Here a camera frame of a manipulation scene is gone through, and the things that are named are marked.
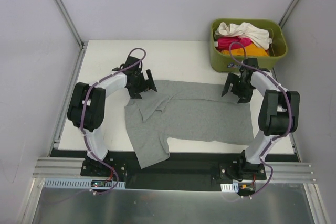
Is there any grey t shirt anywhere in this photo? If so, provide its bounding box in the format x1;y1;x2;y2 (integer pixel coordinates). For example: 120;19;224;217
124;80;254;168

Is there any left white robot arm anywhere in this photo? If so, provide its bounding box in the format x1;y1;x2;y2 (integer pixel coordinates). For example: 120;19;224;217
67;56;157;176

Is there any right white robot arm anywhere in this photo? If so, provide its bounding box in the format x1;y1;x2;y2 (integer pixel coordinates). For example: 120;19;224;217
222;58;300;181

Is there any green plastic bin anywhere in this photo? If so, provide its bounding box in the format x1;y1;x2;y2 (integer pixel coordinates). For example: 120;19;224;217
209;18;289;74

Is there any orange t shirt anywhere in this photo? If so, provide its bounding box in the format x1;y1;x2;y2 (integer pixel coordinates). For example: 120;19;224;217
231;44;269;57

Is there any pink t shirt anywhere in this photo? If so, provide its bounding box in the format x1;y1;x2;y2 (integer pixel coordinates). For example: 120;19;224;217
216;37;253;50

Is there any white t shirt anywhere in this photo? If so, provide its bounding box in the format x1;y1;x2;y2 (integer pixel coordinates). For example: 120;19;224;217
215;22;272;50

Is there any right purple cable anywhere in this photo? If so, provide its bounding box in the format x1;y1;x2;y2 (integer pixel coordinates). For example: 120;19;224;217
222;41;293;203

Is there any purple cable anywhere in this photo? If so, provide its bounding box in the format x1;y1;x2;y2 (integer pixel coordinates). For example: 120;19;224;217
39;47;147;205
222;41;293;203

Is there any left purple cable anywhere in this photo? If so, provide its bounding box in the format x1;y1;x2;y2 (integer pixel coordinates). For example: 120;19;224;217
39;47;147;205

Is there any right white cable duct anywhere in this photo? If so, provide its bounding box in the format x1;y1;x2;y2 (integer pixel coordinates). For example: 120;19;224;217
220;183;239;193

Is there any white cable duct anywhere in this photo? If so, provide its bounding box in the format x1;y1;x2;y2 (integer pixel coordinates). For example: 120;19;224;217
220;183;239;193
44;178;126;190

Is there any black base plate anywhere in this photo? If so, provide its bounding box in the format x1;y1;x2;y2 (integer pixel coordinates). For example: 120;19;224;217
80;151;266;191

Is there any aluminium rail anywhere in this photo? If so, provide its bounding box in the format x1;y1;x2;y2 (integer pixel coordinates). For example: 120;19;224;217
33;157;318;184

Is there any left aluminium frame post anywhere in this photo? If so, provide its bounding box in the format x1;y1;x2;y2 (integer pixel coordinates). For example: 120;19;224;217
39;0;87;49

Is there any left white cable duct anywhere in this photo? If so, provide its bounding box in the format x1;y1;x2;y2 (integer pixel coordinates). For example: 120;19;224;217
44;178;126;190

